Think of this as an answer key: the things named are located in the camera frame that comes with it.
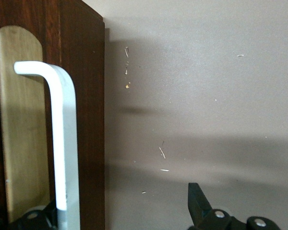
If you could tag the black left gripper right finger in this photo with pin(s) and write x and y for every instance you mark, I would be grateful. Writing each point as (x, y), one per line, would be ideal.
(206, 220)

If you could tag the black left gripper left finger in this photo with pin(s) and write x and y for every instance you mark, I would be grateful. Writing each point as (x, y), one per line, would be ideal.
(38, 220)

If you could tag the light wood drawer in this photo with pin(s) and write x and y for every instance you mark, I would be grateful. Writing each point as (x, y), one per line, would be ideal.
(21, 119)

